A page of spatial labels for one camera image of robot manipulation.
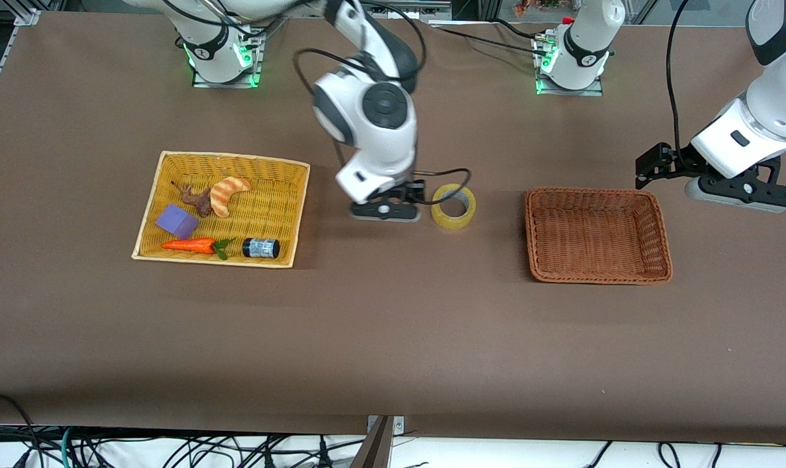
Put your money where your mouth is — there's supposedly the clear yellowish tape roll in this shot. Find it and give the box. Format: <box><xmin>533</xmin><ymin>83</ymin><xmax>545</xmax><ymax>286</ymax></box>
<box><xmin>430</xmin><ymin>183</ymin><xmax>477</xmax><ymax>231</ymax></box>

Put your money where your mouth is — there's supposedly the brown wicker basket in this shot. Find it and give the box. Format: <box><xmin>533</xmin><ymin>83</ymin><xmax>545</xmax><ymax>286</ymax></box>
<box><xmin>524</xmin><ymin>187</ymin><xmax>673</xmax><ymax>285</ymax></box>

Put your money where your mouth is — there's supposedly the yellow wicker basket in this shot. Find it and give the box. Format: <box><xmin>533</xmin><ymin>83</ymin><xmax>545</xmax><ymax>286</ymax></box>
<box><xmin>131</xmin><ymin>151</ymin><xmax>311</xmax><ymax>268</ymax></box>

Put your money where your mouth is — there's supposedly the brown table cover sheet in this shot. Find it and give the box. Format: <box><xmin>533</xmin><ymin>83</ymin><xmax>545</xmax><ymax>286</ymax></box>
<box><xmin>0</xmin><ymin>10</ymin><xmax>786</xmax><ymax>444</ymax></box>

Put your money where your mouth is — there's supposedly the small black can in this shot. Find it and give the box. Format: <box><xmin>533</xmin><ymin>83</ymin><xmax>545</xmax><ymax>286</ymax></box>
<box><xmin>242</xmin><ymin>238</ymin><xmax>281</xmax><ymax>259</ymax></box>

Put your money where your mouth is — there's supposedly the toy croissant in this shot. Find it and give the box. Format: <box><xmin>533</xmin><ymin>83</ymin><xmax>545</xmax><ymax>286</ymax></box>
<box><xmin>210</xmin><ymin>176</ymin><xmax>252</xmax><ymax>218</ymax></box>

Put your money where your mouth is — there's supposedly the brown animal figure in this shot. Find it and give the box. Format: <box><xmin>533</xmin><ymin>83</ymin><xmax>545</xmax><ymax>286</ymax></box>
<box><xmin>172</xmin><ymin>181</ymin><xmax>214</xmax><ymax>218</ymax></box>

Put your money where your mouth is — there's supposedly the colourful background object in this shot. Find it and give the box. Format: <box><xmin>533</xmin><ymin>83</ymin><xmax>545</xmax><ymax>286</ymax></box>
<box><xmin>513</xmin><ymin>0</ymin><xmax>573</xmax><ymax>18</ymax></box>

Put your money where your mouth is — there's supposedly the orange toy carrot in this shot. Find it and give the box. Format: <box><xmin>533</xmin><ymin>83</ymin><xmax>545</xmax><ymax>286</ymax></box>
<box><xmin>161</xmin><ymin>238</ymin><xmax>234</xmax><ymax>261</ymax></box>

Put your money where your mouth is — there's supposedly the purple cube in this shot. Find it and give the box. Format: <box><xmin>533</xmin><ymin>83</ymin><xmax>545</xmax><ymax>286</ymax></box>
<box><xmin>155</xmin><ymin>204</ymin><xmax>200</xmax><ymax>240</ymax></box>

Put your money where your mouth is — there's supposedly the grey slanted bar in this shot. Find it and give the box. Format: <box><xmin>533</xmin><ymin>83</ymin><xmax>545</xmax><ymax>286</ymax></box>
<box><xmin>350</xmin><ymin>416</ymin><xmax>395</xmax><ymax>468</ymax></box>

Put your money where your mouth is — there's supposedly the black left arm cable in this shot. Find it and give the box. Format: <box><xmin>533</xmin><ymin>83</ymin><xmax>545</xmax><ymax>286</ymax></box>
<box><xmin>665</xmin><ymin>0</ymin><xmax>692</xmax><ymax>158</ymax></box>

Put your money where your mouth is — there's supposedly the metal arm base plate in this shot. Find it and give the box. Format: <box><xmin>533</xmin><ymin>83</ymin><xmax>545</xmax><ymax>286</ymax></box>
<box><xmin>533</xmin><ymin>32</ymin><xmax>605</xmax><ymax>97</ymax></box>
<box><xmin>192</xmin><ymin>29</ymin><xmax>264</xmax><ymax>88</ymax></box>

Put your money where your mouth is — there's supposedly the long black table cable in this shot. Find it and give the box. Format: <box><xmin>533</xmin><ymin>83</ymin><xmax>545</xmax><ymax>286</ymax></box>
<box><xmin>434</xmin><ymin>26</ymin><xmax>551</xmax><ymax>50</ymax></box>

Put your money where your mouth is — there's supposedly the aluminium frame profile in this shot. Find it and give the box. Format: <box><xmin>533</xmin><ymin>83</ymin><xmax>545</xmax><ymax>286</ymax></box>
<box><xmin>356</xmin><ymin>0</ymin><xmax>452</xmax><ymax>20</ymax></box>

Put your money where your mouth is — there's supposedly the short black table cable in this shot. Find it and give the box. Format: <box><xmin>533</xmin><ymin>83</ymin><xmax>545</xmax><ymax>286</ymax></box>
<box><xmin>493</xmin><ymin>18</ymin><xmax>538</xmax><ymax>38</ymax></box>

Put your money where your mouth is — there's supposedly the small metal bracket plate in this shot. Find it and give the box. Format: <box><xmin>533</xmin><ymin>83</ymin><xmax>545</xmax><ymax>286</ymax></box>
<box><xmin>367</xmin><ymin>415</ymin><xmax>405</xmax><ymax>435</ymax></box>

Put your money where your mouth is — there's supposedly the aluminium table edge rail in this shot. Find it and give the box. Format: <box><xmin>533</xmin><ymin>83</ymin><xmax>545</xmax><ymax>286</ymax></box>
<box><xmin>0</xmin><ymin>9</ymin><xmax>42</xmax><ymax>127</ymax></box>

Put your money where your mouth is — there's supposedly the black looping floor cable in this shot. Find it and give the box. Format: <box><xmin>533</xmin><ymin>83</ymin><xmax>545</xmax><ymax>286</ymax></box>
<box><xmin>0</xmin><ymin>391</ymin><xmax>42</xmax><ymax>468</ymax></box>

